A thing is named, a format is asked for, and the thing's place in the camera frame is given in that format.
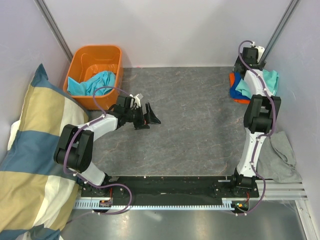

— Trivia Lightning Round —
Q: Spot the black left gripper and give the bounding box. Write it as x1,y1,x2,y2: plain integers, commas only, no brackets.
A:
124,103,161,130

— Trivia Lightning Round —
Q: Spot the mint green t shirt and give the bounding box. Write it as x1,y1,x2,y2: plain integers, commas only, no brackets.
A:
235,69,279,99

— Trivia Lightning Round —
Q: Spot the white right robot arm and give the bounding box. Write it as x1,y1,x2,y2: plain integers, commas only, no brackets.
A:
229,42,281,197

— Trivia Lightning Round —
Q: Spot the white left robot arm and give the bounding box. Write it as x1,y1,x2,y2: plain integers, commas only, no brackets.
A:
53,94,161,197

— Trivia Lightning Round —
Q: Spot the folded orange t shirt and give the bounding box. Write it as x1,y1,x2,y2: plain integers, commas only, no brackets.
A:
229,72,251,105

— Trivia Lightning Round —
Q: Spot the folded blue t shirt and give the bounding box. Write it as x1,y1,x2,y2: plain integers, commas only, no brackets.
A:
229,72,252,101

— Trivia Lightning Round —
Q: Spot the light blue t shirt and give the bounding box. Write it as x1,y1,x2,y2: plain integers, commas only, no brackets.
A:
67,71,116,96

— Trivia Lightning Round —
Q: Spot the orange plastic basket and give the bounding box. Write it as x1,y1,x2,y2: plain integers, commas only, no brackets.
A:
63,45,124,110

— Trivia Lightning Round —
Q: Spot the grey cloth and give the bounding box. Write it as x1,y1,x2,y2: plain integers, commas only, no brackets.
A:
257,131,302,184

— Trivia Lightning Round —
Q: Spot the striped blue beige pillow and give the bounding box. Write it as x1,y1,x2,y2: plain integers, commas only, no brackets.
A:
0,65,89,240

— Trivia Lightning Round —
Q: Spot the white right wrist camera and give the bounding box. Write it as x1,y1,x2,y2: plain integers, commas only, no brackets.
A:
250,41,265,62

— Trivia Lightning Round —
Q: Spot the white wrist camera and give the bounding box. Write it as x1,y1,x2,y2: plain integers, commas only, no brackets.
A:
250,41,265,62
129,93,143,109

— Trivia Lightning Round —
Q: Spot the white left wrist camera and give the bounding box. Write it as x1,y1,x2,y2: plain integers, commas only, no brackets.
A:
129,93,143,109

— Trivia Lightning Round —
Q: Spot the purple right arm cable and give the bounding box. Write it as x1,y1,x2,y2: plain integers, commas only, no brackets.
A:
237,40,278,217

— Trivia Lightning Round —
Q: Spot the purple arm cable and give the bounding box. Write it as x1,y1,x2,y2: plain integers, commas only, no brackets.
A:
237,40,278,217
63,86,133,225

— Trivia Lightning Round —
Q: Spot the right aluminium corner post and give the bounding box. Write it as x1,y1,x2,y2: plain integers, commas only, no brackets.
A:
259,0,300,67

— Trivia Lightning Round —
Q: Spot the aluminium corner post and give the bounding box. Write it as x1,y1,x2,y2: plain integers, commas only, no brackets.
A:
259,0,300,67
34,0,73,62

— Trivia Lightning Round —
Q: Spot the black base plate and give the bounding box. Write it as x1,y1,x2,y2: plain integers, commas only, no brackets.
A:
81,176,257,205

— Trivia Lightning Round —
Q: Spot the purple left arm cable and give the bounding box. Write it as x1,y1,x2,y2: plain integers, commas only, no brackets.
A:
63,86,133,225

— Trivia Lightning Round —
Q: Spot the white slotted cable duct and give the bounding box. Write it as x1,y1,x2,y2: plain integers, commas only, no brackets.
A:
73,199,249,211

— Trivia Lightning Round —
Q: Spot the left aluminium corner post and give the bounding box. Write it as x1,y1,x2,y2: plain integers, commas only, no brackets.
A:
34,0,73,62

